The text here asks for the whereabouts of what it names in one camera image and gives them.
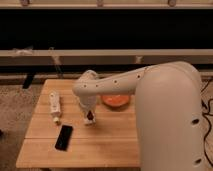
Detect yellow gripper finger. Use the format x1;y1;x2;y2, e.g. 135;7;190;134
92;113;96;123
83;114;89;125

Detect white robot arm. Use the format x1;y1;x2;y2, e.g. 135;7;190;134
73;61;205;171

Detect orange bowl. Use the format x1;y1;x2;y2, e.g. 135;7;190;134
101;95;130;108

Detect white bottle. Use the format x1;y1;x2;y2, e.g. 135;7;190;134
49;92;61;125

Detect wooden table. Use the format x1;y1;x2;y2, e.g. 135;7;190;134
16;79;139;168

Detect black phone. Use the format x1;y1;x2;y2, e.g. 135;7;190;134
55;125;73;151

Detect black cables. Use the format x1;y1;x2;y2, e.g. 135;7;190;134
199;79;213;168

